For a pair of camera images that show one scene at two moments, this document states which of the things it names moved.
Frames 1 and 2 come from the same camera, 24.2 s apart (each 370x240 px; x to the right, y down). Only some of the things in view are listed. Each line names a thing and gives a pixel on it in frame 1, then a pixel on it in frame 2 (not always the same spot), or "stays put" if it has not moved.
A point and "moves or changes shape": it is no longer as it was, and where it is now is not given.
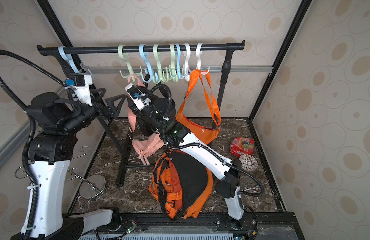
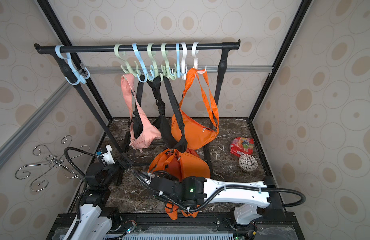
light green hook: x=172 y=72 to x=164 y=53
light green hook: x=160 y=78 to x=151 y=54
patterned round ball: x=248 y=162 stays put
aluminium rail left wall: x=5 y=153 stays put
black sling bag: x=145 y=126 to x=138 y=121
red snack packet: x=241 y=146 stays put
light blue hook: x=141 y=50 to x=135 y=46
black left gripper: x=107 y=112 to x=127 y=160
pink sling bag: x=144 y=148 moves or changes shape
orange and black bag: x=181 y=185 stays put
